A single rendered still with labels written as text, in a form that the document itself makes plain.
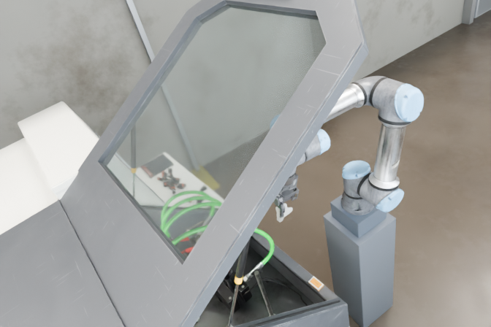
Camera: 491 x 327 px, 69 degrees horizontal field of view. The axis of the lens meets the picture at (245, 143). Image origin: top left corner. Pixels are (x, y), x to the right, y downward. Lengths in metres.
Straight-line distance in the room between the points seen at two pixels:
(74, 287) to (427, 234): 2.32
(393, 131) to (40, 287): 1.19
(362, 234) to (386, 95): 0.72
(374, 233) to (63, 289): 1.28
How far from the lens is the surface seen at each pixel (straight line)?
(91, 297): 1.00
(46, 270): 1.14
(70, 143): 1.54
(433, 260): 2.71
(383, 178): 1.48
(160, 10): 3.03
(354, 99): 1.34
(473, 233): 2.90
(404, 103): 1.29
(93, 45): 2.95
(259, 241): 1.61
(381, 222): 1.82
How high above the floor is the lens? 2.20
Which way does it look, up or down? 36 degrees down
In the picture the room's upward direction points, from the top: 16 degrees counter-clockwise
